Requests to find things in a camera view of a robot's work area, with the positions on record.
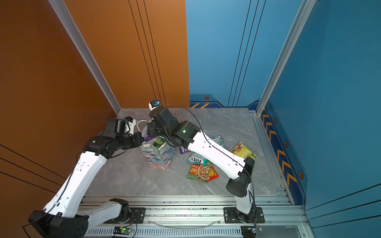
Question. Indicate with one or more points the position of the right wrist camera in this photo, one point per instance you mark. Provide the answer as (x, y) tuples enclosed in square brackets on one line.
[(154, 104)]

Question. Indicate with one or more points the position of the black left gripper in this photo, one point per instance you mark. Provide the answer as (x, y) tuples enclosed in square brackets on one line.
[(137, 135)]

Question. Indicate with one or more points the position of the floral paper gift bag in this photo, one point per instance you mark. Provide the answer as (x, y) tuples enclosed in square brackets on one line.
[(156, 157)]

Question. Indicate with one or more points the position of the aluminium rail frame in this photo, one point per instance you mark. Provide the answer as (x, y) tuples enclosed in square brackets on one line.
[(202, 216)]

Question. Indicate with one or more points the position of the aluminium corner post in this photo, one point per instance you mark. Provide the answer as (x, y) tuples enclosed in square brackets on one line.
[(75, 35), (289, 44)]

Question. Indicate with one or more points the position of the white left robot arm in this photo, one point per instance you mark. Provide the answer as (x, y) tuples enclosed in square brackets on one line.
[(60, 217)]

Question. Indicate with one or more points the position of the purple Fox's berries candy bag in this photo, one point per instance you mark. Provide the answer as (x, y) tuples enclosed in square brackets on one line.
[(147, 137)]

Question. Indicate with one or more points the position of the left green circuit board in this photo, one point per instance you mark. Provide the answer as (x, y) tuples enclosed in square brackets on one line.
[(123, 231)]

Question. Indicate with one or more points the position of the green Fox's spring tea bag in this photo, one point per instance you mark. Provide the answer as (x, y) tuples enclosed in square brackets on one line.
[(158, 142)]

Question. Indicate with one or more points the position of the red snack packet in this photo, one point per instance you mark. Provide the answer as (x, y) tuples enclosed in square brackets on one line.
[(212, 174)]

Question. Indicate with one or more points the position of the left aluminium corner post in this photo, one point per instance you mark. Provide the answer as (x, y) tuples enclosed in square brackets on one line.
[(75, 35)]

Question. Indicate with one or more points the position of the teal Fox's cherry candy bag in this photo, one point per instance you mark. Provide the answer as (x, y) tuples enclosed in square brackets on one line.
[(218, 140)]

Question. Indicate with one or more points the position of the green noodle snack packet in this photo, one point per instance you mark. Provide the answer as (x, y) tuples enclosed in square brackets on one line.
[(200, 172)]

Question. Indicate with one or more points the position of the teal Fox's mint candy bag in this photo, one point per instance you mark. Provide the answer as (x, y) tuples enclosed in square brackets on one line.
[(196, 158)]

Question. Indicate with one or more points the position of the right circuit board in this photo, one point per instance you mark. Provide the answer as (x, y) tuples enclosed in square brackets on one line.
[(250, 231)]

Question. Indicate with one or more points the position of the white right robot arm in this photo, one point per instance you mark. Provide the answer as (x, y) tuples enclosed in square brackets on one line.
[(192, 137)]

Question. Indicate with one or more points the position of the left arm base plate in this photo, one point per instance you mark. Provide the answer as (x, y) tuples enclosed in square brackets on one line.
[(133, 215)]

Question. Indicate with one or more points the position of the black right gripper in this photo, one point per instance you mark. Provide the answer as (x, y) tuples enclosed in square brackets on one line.
[(151, 125)]

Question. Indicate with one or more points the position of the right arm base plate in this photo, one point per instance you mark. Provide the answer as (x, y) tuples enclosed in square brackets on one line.
[(233, 215)]

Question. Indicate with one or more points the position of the yellow green snack packet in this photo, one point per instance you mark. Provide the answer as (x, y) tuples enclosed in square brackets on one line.
[(242, 151)]

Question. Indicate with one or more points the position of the right aluminium corner post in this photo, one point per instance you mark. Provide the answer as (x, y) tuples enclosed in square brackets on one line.
[(289, 44)]

